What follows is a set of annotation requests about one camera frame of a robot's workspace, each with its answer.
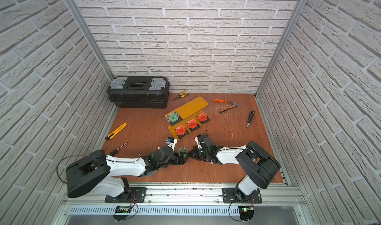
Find red tea bag large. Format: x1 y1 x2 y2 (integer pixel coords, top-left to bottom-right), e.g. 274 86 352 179
175 125 189 139

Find red tea bag small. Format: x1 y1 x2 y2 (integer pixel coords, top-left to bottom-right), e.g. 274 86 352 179
186 119 200 132

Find green tea bag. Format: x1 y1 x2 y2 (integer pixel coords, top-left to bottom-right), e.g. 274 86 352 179
177 146 189 157
165 111 183 126

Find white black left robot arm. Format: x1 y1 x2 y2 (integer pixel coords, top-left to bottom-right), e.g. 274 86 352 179
65 145 188 198

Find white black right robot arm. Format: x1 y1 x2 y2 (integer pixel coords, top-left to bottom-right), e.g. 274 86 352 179
188 134 281 203

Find yellow wooden two-tier shelf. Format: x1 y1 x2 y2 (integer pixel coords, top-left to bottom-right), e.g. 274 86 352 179
165 97 208 140

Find orange black pliers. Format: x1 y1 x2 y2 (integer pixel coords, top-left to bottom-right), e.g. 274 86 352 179
213 98 240 114

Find yellow black pliers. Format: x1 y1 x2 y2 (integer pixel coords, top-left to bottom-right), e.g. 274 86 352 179
173 90 190 101

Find right controller board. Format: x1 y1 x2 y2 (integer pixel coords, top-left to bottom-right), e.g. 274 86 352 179
238 206 254 222

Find controller board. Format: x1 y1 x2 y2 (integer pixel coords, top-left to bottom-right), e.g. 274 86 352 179
238 206 254 222
113 206 137 222

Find yellow utility knife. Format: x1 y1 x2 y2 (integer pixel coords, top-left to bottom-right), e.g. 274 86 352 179
105 123 127 140

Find left controller board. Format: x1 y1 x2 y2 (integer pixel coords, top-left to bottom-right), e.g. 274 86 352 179
113 206 137 222

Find black plastic toolbox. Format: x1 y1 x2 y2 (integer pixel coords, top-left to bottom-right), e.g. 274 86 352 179
107 76 170 109

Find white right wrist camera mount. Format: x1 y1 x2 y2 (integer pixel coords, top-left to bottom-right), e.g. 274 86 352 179
195 134 203 149

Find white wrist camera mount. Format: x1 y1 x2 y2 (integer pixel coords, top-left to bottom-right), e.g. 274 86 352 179
166 137 177 151
195 134 203 149

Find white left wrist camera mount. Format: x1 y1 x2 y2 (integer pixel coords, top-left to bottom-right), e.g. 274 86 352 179
166 137 177 151

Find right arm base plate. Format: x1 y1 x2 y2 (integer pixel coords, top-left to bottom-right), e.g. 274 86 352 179
222 187 263 204

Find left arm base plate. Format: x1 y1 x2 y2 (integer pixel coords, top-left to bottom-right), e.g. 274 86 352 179
105 187 147 203

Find black orange screwdriver handle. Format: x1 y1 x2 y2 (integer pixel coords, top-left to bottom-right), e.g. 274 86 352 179
246 111 256 128

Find green handled screwdriver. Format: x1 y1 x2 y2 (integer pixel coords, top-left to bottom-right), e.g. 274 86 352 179
108 142 128 156

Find aluminium frame rail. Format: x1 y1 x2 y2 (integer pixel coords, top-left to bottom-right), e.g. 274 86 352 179
68 181 307 208

